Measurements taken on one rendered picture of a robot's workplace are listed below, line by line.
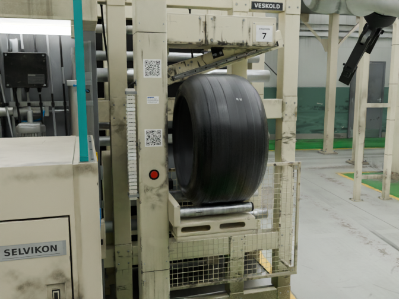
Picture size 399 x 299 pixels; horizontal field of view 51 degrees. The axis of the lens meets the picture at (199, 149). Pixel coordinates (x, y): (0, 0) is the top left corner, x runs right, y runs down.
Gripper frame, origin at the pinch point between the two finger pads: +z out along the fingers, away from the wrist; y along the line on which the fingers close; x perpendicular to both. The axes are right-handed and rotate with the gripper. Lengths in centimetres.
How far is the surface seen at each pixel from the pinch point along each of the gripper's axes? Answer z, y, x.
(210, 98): 47, 4, -45
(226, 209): 84, 26, -20
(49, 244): 4, 84, -33
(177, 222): 78, 45, -32
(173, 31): 57, -24, -86
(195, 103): 50, 8, -50
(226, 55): 80, -45, -68
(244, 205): 86, 19, -15
